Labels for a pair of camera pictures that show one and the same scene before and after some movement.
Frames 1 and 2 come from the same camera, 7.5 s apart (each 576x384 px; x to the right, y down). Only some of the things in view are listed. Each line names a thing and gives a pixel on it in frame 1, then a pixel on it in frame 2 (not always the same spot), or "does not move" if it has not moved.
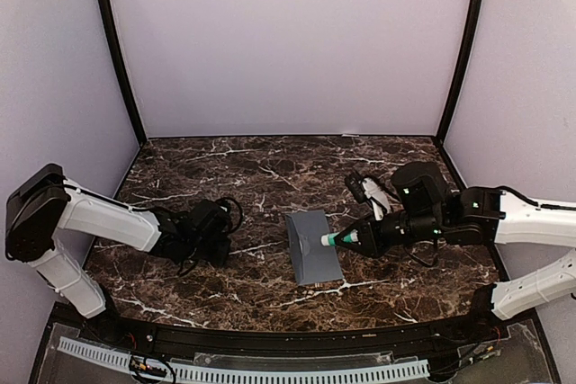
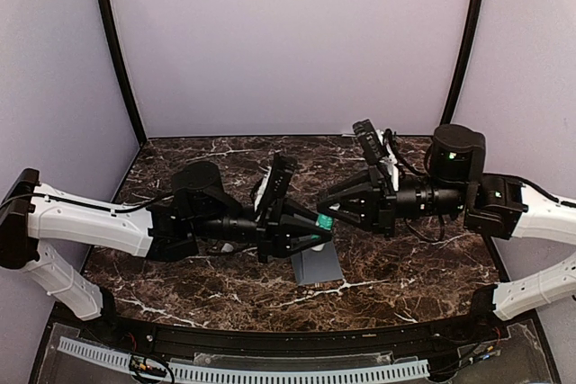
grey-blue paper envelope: (314, 263) does not move
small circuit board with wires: (138, 364) does not move
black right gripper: (371, 245) → (376, 214)
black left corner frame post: (115, 46) does not move
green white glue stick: (328, 238) → (325, 221)
